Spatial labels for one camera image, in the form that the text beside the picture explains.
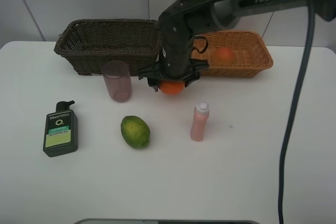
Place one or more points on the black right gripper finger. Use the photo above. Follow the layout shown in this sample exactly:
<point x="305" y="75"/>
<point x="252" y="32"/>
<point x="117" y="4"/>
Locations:
<point x="154" y="83"/>
<point x="190" y="79"/>

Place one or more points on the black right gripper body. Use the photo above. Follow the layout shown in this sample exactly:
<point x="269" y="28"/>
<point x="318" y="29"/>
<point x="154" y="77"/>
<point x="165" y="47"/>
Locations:
<point x="177" y="37"/>

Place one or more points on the orange mandarin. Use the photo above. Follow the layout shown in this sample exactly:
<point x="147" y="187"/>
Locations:
<point x="171" y="87"/>

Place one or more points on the red yellow peach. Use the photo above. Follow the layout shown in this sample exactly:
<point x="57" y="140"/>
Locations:
<point x="223" y="55"/>

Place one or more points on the pink bottle white cap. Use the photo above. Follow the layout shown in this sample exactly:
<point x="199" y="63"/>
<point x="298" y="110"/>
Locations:
<point x="200" y="117"/>

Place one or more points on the green lime fruit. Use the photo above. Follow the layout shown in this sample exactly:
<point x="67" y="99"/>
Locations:
<point x="135" y="132"/>

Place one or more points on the black green cleanser bottle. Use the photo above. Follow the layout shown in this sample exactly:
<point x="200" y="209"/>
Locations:
<point x="61" y="130"/>

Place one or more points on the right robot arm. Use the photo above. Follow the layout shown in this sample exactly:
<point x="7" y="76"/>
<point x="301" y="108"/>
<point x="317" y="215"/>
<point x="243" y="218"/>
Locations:
<point x="225" y="14"/>

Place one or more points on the translucent purple plastic cup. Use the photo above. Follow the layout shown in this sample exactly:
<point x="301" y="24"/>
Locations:
<point x="118" y="80"/>

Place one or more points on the light orange wicker basket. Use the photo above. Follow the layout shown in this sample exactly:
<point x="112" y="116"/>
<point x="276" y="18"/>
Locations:
<point x="249" y="54"/>

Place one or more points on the dark brown wicker basket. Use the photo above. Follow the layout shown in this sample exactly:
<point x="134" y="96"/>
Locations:
<point x="88" y="44"/>

